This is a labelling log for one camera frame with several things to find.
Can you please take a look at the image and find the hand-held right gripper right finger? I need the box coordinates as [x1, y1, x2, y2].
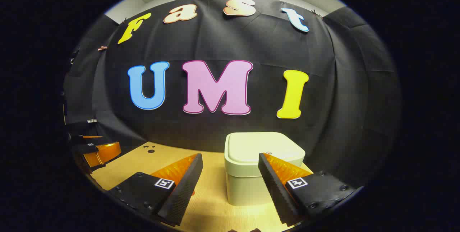
[258, 152, 356, 227]

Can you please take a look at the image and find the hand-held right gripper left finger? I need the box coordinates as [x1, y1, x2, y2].
[108, 153, 204, 227]

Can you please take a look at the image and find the pale green desktop garbage bin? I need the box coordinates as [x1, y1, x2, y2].
[224, 132, 306, 207]

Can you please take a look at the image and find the wooden desktop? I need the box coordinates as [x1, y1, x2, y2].
[90, 141, 313, 232]

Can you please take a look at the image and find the black backdrop cloth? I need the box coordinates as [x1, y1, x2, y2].
[63, 0, 401, 189]

